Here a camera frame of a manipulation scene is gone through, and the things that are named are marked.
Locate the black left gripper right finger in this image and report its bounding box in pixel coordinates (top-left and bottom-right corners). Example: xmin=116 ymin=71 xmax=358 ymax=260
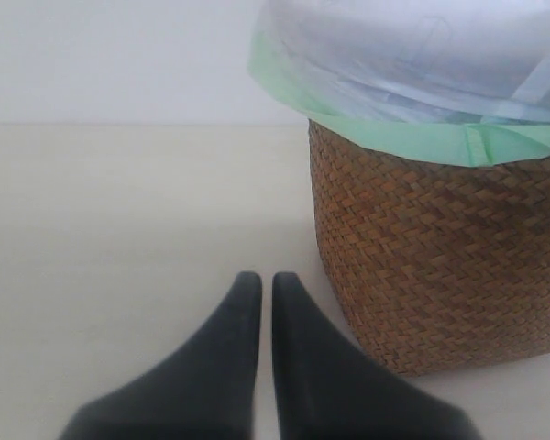
xmin=271 ymin=272 xmax=481 ymax=439

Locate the white green plastic bin liner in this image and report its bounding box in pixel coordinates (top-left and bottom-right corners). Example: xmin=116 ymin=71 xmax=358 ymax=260
xmin=248 ymin=1 xmax=550 ymax=168

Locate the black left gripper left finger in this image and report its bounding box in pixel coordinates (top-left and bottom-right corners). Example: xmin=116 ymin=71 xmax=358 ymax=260
xmin=60 ymin=271 xmax=262 ymax=439

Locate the woven wicker trash basket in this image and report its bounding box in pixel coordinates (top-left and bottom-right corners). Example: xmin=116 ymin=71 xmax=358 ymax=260
xmin=309 ymin=123 xmax=550 ymax=376

